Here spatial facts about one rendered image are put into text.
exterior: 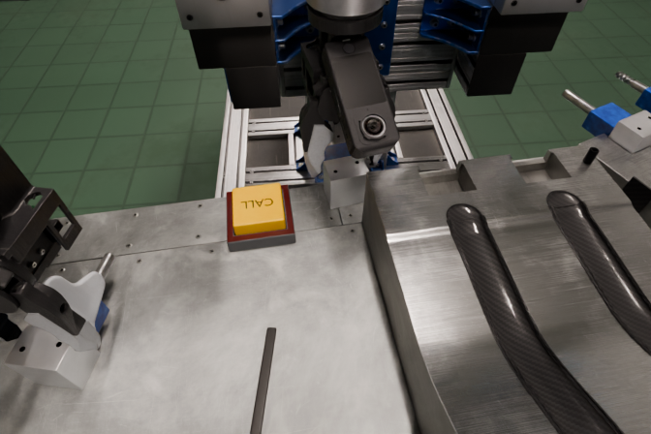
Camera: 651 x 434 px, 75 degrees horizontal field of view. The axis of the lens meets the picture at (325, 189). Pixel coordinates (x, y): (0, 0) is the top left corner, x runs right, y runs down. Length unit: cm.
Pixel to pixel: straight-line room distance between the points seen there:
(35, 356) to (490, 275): 41
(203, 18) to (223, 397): 52
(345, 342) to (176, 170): 143
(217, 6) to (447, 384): 57
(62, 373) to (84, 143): 169
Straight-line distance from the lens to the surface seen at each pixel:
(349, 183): 52
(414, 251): 42
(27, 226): 37
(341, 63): 42
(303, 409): 44
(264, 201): 52
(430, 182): 51
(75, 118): 226
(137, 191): 179
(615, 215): 52
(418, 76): 94
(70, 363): 47
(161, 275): 53
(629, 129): 65
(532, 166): 56
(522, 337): 41
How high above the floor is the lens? 123
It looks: 49 degrees down
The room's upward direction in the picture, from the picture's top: 1 degrees counter-clockwise
